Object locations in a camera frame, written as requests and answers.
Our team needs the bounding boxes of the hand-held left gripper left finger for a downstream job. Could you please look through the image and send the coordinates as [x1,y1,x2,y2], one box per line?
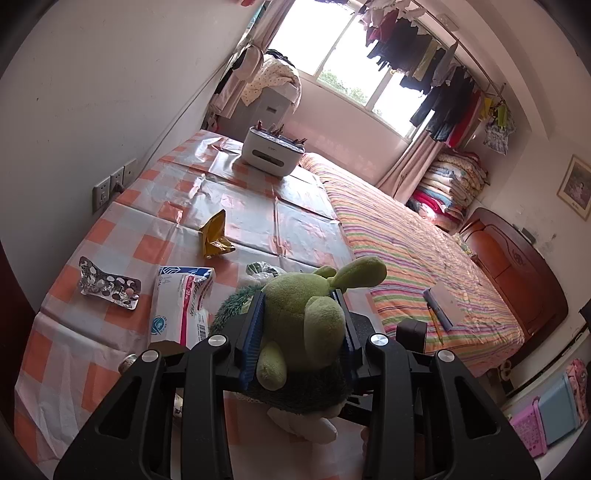
[53,291,266,480]

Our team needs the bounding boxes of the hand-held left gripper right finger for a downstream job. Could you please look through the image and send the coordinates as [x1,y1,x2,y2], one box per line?
[330,288,541,480]

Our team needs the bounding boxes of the green plush toy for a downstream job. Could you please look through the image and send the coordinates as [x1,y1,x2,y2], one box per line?
[208,257,389,446]

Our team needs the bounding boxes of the clear plastic bag green packet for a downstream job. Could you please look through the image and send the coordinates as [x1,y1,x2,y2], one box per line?
[239,261,287,287]

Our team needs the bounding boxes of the white pink medicine box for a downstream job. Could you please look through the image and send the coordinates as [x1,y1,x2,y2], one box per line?
[148,265,217,349]

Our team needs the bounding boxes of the yellow snack wrapper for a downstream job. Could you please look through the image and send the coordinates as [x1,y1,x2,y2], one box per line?
[198,209,236,259]

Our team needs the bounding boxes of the silver pill blister pack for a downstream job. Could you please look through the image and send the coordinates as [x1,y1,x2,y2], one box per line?
[78,257,140,312]

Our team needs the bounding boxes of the pencil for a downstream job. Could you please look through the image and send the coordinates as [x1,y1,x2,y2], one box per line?
[429,307,446,344]

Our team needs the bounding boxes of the grey white notebook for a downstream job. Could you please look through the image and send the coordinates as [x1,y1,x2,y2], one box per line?
[422,281,467,330]

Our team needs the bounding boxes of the bed with striped sheet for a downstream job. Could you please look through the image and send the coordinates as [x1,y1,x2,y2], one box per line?
[300,152,527,377]

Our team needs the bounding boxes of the brown wooden headboard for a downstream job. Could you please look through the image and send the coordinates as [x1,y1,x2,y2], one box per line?
[459,207,570,342]

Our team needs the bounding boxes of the pink plastic basket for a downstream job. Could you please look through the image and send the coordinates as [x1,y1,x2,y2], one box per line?
[508,397,550,457]

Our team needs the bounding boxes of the stack of folded quilts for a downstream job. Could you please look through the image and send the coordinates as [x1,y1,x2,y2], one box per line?
[406,151,489,234]

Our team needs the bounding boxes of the blue plastic box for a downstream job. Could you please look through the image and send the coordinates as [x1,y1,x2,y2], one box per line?
[538,371,583,446]

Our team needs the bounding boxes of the orange white checkered tablecloth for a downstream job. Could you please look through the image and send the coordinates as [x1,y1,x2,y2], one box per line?
[14,129,370,480]

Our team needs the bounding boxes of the pink backpack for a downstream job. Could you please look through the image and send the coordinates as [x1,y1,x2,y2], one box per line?
[566,359,589,423]

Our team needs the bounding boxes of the beige curtain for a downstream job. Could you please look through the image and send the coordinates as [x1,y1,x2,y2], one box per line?
[376,131,439,199]
[238,0,296,51]

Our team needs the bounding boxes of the white desktop organizer box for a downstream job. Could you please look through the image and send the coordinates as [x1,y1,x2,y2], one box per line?
[238,121,308,178]

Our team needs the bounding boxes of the white floor appliance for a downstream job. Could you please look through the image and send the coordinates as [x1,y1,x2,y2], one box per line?
[247,83,298,134]

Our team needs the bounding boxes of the cream dotted cloth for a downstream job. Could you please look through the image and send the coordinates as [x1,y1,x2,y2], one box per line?
[242,58,303,109]

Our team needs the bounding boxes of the row of hanging clothes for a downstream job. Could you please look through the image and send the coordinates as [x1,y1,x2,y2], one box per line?
[358,0,518,155]

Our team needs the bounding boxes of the window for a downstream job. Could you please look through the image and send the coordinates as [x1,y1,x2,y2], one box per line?
[268,0,435,139]

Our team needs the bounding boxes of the framed wall picture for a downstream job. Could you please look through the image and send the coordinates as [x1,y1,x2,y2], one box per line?
[556,154,591,213]

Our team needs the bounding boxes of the clothes hanging on wall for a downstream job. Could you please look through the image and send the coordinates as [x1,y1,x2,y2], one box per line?
[205,44,264,132]

